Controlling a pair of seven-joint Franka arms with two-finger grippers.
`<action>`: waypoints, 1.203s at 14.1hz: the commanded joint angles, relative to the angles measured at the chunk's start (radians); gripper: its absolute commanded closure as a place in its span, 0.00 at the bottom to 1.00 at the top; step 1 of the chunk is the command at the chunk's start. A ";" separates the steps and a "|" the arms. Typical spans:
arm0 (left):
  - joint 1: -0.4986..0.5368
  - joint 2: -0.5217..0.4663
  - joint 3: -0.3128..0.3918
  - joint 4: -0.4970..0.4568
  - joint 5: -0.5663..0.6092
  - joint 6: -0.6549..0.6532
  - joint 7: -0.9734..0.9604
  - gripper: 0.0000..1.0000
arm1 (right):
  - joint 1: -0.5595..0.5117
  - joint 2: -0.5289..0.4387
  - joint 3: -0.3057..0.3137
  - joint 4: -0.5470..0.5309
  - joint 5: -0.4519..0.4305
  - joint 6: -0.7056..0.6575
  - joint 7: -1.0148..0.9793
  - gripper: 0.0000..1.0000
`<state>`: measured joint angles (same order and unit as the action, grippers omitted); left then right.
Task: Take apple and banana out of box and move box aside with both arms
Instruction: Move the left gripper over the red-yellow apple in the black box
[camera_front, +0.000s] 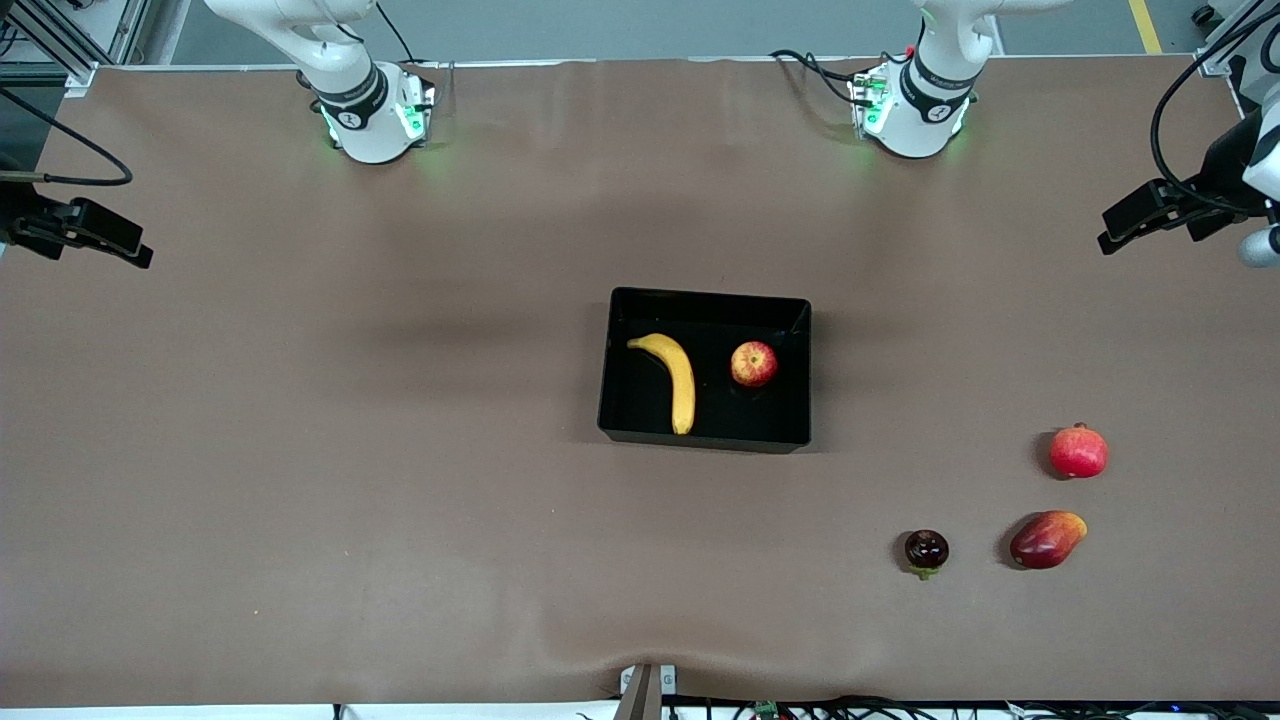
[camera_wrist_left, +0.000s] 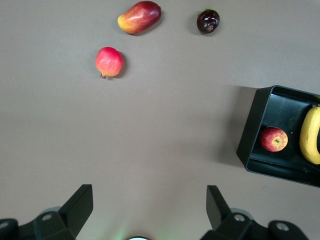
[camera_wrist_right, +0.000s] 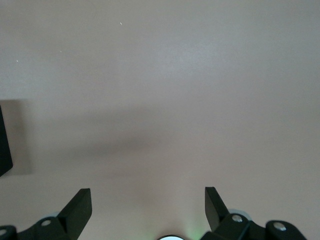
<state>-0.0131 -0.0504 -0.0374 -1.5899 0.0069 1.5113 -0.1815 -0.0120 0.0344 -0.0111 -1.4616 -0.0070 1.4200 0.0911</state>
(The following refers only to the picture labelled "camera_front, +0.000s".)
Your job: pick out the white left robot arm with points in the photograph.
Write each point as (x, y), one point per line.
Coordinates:
(920, 125)

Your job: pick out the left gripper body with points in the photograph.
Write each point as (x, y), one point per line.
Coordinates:
(1221, 170)

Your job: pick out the red yellow mango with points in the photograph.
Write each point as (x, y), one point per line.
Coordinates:
(1045, 542)

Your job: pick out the table cover mat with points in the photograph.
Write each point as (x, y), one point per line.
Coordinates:
(300, 450)

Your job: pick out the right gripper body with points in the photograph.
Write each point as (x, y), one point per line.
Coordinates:
(22, 218)

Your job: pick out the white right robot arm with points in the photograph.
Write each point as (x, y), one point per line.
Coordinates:
(370, 130)

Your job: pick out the yellow banana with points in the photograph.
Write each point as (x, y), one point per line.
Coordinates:
(682, 385)

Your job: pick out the metal camera post bracket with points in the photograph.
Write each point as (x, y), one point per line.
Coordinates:
(640, 695)

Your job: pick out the aluminium frame profile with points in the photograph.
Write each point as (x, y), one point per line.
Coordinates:
(1240, 30)
(50, 40)

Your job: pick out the dark purple mangosteen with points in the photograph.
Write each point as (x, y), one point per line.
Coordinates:
(927, 550)

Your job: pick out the red yellow apple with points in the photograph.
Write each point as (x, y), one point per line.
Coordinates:
(754, 364)

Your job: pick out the black plastic box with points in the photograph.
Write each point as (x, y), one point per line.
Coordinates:
(740, 420)

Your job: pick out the red pomegranate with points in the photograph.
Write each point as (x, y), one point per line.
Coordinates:
(1078, 453)

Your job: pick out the small green circuit board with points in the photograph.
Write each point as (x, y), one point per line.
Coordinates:
(767, 711)

